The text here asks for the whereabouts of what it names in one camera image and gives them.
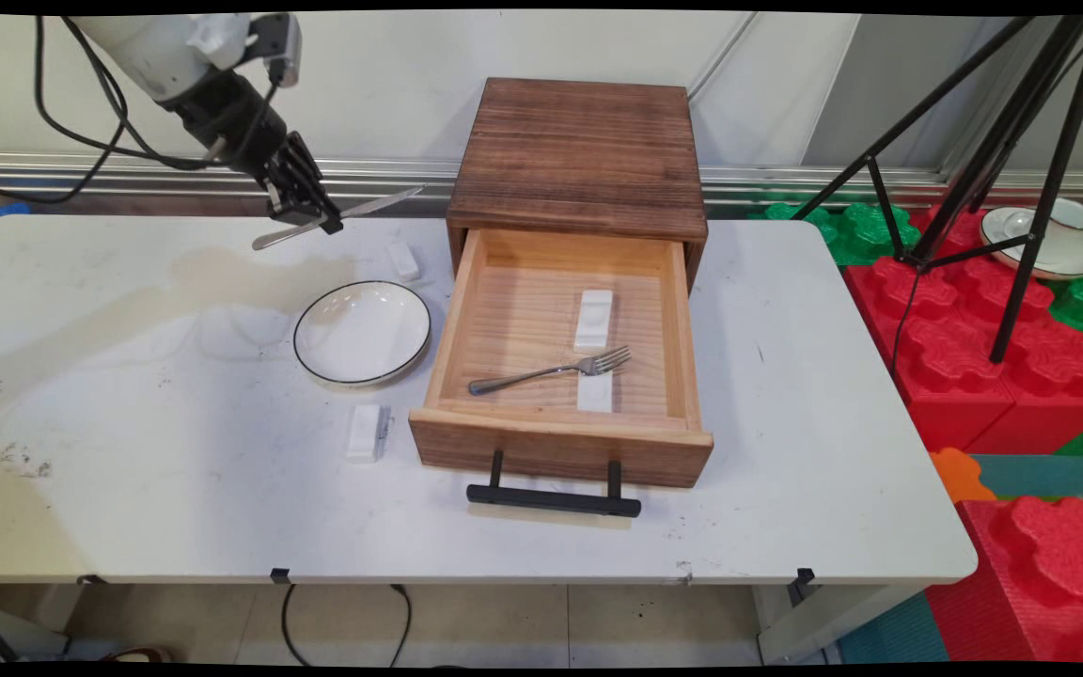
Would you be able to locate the light wooden drawer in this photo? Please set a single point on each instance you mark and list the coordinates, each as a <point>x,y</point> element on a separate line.
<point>551,447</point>

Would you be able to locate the black table clip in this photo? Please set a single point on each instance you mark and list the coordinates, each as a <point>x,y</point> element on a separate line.
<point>279,574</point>
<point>803,577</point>

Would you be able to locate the metal wall rail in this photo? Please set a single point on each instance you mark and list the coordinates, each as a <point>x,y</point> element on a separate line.
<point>748,183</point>

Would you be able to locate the large red foam block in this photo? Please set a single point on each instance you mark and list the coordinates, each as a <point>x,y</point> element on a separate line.
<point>955,367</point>

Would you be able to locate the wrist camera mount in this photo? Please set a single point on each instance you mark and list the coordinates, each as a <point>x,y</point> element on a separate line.
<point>280,47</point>

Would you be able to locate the silver table knife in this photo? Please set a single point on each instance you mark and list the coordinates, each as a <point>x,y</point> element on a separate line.
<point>377,201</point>

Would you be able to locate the small white cutlery rest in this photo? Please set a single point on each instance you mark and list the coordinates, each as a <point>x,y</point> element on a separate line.
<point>595,395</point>
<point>403,260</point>
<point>594,318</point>
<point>365,431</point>

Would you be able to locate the dark wooden cabinet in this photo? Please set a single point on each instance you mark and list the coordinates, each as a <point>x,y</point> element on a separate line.
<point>579,150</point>

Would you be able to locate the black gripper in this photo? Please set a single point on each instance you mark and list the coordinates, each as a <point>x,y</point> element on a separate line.
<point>227,122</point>

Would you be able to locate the black tripod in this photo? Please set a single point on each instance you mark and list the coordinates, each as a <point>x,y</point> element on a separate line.
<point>1038,235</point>

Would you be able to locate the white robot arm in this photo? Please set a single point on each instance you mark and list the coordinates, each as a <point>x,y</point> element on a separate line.
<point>156,47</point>

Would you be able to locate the white cup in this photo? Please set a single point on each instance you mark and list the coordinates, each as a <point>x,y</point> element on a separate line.
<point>1077,214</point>

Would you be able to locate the white plate black rim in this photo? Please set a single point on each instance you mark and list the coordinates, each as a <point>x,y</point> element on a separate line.
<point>361,334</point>

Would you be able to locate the teal foam mat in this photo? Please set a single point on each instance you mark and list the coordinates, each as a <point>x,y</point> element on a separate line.
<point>1049,475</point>

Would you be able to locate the white saucer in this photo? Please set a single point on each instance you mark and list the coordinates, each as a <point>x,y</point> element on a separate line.
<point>1068,258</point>

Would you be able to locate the white table leg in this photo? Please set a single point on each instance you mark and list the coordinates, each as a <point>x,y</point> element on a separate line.
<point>824,621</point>

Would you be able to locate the orange foam piece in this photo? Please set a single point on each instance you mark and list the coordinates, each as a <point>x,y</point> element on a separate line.
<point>960,475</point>

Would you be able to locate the silver fork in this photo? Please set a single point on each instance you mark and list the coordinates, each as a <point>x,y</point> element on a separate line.
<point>541,373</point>

